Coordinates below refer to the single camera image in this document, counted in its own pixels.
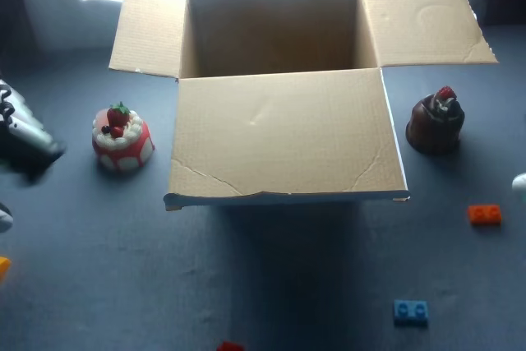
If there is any orange toy brick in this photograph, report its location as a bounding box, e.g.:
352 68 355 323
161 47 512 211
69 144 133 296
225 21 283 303
467 204 503 227

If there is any cardboard box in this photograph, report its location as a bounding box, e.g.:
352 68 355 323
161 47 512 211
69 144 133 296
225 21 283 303
108 0 499 213

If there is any chocolate toy cake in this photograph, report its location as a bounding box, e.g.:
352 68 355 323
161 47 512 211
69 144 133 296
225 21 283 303
405 85 466 155

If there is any strawberry cream toy cake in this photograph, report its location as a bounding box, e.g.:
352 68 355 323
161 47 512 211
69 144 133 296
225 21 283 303
90 101 156 173

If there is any grey table cloth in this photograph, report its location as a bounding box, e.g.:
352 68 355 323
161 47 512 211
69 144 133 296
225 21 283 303
0 24 526 351

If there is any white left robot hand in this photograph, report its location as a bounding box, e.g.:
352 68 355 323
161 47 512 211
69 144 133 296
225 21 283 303
0 77 69 233

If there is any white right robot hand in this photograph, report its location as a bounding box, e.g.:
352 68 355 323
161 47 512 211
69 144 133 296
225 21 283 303
510 173 526 205

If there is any blue toy brick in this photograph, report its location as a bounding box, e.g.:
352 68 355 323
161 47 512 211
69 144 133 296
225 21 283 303
393 299 430 328

